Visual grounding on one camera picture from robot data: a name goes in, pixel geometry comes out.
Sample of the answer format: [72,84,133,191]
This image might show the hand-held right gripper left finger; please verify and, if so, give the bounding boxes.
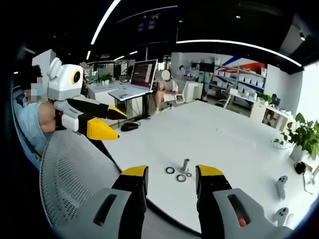
[57,164,150,239]

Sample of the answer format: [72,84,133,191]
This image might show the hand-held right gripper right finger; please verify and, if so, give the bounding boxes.
[195,164,294,239]

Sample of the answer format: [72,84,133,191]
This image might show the threaded metal stud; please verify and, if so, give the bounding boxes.
[180,158,191,173]

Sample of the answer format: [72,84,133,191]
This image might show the black computer mouse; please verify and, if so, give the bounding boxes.
[121,122,139,132]

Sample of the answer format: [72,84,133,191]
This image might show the small green desk plant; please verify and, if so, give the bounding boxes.
[100,73,113,85]

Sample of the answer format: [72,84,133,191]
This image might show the white standing desk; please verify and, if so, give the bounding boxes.
[108,83,154,120]

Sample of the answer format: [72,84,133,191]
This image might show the white mesh office chair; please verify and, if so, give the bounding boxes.
[39,129,201,239]

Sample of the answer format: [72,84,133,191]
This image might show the person in blue shirt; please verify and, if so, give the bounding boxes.
[12,98,48,156]

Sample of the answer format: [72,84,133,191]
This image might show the white monitor screen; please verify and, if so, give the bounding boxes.
[130,59,158,90]

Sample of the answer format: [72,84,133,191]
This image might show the white handheld controller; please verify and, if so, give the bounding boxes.
[275,175,289,201]
[273,207,294,227]

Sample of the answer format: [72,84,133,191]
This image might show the small black round device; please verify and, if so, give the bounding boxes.
[295,161,307,175]

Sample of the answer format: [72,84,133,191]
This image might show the white low cabinet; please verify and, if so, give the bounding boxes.
[250,99,297,132]

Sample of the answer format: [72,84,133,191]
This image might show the green potted plant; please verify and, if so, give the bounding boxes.
[271,113,319,162]

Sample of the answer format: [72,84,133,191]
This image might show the white storage shelf rack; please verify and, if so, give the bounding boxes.
[209,56,268,103]

